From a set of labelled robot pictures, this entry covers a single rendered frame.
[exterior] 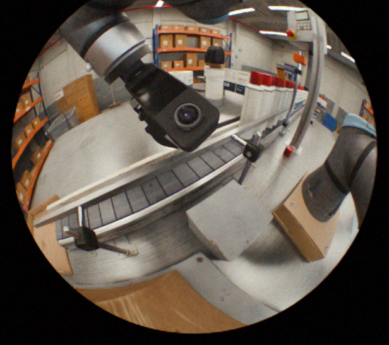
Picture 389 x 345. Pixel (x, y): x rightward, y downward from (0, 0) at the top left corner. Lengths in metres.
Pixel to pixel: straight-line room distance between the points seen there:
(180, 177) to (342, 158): 0.35
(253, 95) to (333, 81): 7.86
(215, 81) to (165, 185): 0.47
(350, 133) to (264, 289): 0.34
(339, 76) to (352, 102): 1.42
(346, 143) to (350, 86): 7.94
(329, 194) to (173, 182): 0.34
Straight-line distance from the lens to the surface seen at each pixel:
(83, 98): 3.52
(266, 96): 0.38
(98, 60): 0.15
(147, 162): 0.26
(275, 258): 0.31
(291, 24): 0.69
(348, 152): 0.28
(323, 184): 0.31
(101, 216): 0.29
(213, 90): 0.59
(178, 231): 0.27
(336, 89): 8.07
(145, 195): 0.26
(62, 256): 0.46
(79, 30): 0.17
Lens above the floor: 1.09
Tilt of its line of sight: 41 degrees down
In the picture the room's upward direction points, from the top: straight up
